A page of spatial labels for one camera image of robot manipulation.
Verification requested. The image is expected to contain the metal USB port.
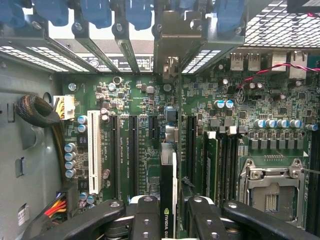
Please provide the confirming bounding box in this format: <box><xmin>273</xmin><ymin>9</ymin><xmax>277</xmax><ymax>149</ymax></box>
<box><xmin>246</xmin><ymin>52</ymin><xmax>262</xmax><ymax>72</ymax></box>
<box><xmin>229</xmin><ymin>52</ymin><xmax>245</xmax><ymax>72</ymax></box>

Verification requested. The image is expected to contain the white expansion slot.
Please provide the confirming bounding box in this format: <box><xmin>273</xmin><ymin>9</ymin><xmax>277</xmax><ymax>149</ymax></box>
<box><xmin>86</xmin><ymin>109</ymin><xmax>104</xmax><ymax>195</ymax></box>

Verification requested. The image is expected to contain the black braided power cable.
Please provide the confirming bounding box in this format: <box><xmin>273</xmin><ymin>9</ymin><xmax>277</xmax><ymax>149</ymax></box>
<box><xmin>15</xmin><ymin>94</ymin><xmax>66</xmax><ymax>187</ymax></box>

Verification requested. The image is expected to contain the metal rear port block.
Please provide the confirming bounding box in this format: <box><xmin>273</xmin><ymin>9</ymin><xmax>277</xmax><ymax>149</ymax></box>
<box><xmin>288</xmin><ymin>49</ymin><xmax>308</xmax><ymax>80</ymax></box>
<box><xmin>271</xmin><ymin>51</ymin><xmax>288</xmax><ymax>72</ymax></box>

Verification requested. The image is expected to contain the metal CPU socket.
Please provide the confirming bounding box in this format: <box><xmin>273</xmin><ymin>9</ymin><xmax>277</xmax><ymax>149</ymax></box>
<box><xmin>237</xmin><ymin>157</ymin><xmax>308</xmax><ymax>227</ymax></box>

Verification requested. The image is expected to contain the green motherboard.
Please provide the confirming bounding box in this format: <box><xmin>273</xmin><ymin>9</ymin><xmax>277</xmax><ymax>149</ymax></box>
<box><xmin>53</xmin><ymin>48</ymin><xmax>320</xmax><ymax>232</ymax></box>

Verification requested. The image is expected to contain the vented metal slot cover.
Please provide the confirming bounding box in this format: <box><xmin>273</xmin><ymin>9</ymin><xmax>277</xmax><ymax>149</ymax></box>
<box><xmin>0</xmin><ymin>44</ymin><xmax>98</xmax><ymax>74</ymax></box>
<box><xmin>181</xmin><ymin>48</ymin><xmax>223</xmax><ymax>75</ymax></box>

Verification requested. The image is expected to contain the red and black twisted wire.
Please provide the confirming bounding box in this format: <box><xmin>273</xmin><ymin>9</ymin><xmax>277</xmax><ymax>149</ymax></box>
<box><xmin>236</xmin><ymin>63</ymin><xmax>320</xmax><ymax>91</ymax></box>

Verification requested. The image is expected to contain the metal socket locking lever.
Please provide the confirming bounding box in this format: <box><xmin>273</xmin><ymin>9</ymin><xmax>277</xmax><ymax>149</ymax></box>
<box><xmin>298</xmin><ymin>167</ymin><xmax>320</xmax><ymax>175</ymax></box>

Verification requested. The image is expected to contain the red and yellow wire bundle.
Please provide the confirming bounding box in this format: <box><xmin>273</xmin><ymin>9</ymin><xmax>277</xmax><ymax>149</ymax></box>
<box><xmin>43</xmin><ymin>197</ymin><xmax>68</xmax><ymax>221</ymax></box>

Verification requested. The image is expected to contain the installed labelled RAM stick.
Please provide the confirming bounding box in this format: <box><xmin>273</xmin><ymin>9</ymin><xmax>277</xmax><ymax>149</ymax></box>
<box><xmin>203</xmin><ymin>129</ymin><xmax>220</xmax><ymax>205</ymax></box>

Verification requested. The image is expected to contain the black RAM slot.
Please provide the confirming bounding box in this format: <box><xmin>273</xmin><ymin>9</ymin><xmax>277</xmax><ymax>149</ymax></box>
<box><xmin>307</xmin><ymin>124</ymin><xmax>320</xmax><ymax>237</ymax></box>
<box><xmin>228</xmin><ymin>126</ymin><xmax>240</xmax><ymax>202</ymax></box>
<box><xmin>219</xmin><ymin>127</ymin><xmax>230</xmax><ymax>203</ymax></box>

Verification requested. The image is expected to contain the white power connector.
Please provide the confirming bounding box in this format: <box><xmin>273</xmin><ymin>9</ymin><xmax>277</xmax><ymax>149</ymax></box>
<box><xmin>53</xmin><ymin>94</ymin><xmax>76</xmax><ymax>121</ymax></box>

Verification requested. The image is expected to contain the short black expansion slot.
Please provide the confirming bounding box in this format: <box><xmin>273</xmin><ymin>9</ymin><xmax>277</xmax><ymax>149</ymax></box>
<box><xmin>148</xmin><ymin>116</ymin><xmax>159</xmax><ymax>141</ymax></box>

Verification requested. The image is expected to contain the long black expansion slot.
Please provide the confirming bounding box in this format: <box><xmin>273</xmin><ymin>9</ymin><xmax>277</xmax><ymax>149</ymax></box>
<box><xmin>109</xmin><ymin>113</ymin><xmax>121</xmax><ymax>201</ymax></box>
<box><xmin>128</xmin><ymin>114</ymin><xmax>140</xmax><ymax>198</ymax></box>
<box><xmin>186</xmin><ymin>113</ymin><xmax>198</xmax><ymax>188</ymax></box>

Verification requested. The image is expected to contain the black open PC case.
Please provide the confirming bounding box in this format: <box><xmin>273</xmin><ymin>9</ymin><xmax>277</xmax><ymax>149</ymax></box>
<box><xmin>0</xmin><ymin>0</ymin><xmax>320</xmax><ymax>240</ymax></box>

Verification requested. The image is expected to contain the grey metal slot cover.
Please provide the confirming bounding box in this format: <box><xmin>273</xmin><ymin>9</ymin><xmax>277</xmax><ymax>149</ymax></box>
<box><xmin>115</xmin><ymin>37</ymin><xmax>141</xmax><ymax>74</ymax></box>
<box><xmin>74</xmin><ymin>36</ymin><xmax>121</xmax><ymax>74</ymax></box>

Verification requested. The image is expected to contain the blue slot clip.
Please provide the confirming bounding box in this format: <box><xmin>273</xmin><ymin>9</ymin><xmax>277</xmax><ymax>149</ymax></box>
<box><xmin>124</xmin><ymin>0</ymin><xmax>154</xmax><ymax>32</ymax></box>
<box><xmin>214</xmin><ymin>0</ymin><xmax>248</xmax><ymax>32</ymax></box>
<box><xmin>32</xmin><ymin>0</ymin><xmax>70</xmax><ymax>27</ymax></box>
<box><xmin>79</xmin><ymin>0</ymin><xmax>112</xmax><ymax>30</ymax></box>
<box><xmin>0</xmin><ymin>0</ymin><xmax>26</xmax><ymax>28</ymax></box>

